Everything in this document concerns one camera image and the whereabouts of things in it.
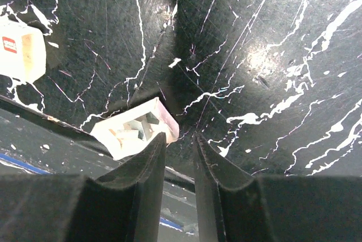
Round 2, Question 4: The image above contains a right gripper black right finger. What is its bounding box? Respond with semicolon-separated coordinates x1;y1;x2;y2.
193;134;361;241

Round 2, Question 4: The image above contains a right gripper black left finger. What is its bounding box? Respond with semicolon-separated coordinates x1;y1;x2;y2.
1;133;166;241

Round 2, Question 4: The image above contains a white staple box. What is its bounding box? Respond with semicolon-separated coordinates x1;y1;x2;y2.
1;18;46;83

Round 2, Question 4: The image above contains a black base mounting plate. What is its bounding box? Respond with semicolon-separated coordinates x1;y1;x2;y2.
1;97;199;241

